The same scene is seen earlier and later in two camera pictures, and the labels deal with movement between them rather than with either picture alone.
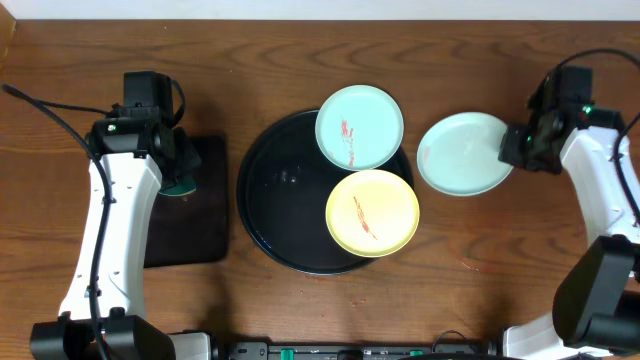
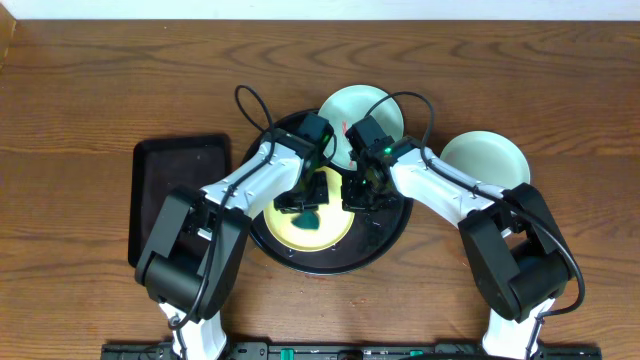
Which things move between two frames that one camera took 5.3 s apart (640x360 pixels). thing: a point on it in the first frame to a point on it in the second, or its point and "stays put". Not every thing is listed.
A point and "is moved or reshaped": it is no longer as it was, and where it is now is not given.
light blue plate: x=458 y=154 is moved or reshaped
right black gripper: x=508 y=151 to x=350 y=201
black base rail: x=358 y=350 stays put
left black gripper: x=185 y=163 to x=303 y=198
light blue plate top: x=359 y=127 stays put
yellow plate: x=372 y=213 to x=335 y=223
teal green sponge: x=186 y=185 to x=308 y=220
